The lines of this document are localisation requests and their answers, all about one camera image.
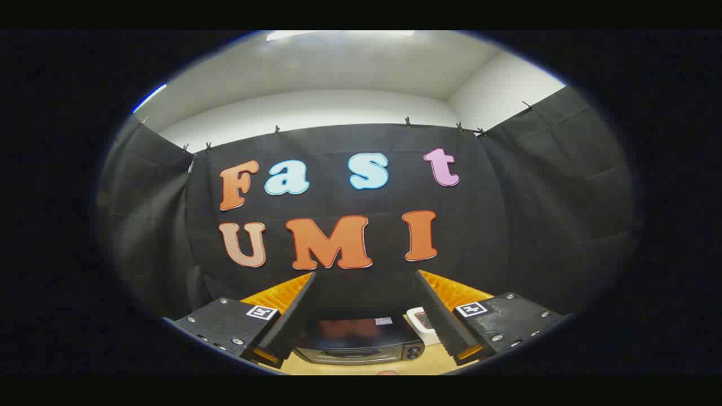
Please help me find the black backdrop cloth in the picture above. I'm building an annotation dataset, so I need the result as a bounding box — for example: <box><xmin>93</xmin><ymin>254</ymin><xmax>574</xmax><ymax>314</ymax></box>
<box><xmin>96</xmin><ymin>85</ymin><xmax>641</xmax><ymax>322</ymax></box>

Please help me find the white slot toaster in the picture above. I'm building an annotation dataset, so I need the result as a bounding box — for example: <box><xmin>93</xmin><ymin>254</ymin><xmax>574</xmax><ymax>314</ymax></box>
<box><xmin>406</xmin><ymin>306</ymin><xmax>441</xmax><ymax>346</ymax></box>

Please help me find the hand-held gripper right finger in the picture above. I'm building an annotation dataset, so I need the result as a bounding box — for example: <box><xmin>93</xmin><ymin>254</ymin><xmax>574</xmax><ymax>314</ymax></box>
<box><xmin>415</xmin><ymin>270</ymin><xmax>573</xmax><ymax>367</ymax></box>

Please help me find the ceiling light panel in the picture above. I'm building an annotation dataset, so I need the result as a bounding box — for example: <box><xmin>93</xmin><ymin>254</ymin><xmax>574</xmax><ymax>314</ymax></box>
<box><xmin>265</xmin><ymin>30</ymin><xmax>415</xmax><ymax>43</ymax></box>

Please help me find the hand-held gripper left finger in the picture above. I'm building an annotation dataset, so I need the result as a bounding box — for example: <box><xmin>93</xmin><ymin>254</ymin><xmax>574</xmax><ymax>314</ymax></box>
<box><xmin>164</xmin><ymin>272</ymin><xmax>318</xmax><ymax>370</ymax></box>

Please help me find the black toaster oven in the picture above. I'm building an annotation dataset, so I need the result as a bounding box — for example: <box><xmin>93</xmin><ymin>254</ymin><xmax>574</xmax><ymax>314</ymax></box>
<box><xmin>293</xmin><ymin>316</ymin><xmax>426</xmax><ymax>366</ymax></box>

